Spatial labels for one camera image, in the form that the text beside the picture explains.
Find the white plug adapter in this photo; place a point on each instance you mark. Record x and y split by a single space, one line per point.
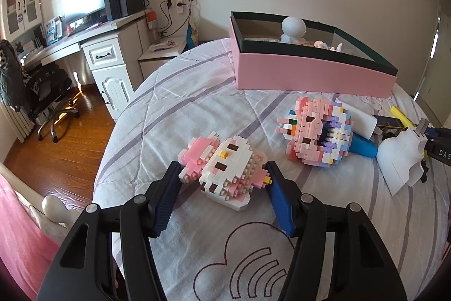
400 160

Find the pink multicolour block toy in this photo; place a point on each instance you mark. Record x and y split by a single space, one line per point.
313 131

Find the white computer desk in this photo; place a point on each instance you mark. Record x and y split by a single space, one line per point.
105 57

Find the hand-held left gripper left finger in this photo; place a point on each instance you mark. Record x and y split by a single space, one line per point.
165 197

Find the striped white quilt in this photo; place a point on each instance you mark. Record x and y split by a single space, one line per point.
176 100

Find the black office chair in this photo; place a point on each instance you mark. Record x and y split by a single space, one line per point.
45 89

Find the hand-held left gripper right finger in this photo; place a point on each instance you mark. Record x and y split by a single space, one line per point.
282 204

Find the black slim box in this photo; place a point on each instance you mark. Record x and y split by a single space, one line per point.
389 123

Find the white glass-door cabinet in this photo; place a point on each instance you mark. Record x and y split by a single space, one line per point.
21 8

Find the pink cardboard box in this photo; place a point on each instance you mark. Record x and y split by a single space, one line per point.
299 75

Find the blue tube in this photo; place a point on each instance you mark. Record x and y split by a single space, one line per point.
364 146

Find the pink packet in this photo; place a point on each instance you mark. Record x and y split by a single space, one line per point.
164 44

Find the orange-capped bottle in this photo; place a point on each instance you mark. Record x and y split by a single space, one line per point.
152 27

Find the white tube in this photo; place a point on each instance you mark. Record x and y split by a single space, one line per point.
359 119

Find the white round-head figurine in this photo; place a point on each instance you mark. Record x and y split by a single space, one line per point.
293 27

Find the blue snack bag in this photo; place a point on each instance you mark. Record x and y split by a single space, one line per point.
192 36

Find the white wall sockets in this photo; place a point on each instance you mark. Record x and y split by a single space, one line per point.
185 2

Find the pink blanket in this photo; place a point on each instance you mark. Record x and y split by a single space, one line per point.
21 237

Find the yellow highlighter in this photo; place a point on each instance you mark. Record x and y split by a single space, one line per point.
400 114

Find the white bed frame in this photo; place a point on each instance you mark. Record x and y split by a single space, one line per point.
54 211

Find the white nightstand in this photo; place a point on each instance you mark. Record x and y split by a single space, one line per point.
158 61

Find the dark jacket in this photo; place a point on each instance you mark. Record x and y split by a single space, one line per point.
8 75

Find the white pink block cat toy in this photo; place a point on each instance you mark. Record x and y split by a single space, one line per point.
229 174

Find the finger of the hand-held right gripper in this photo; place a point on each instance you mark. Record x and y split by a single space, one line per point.
437 134

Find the blue white desk box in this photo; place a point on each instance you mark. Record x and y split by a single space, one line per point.
53 29

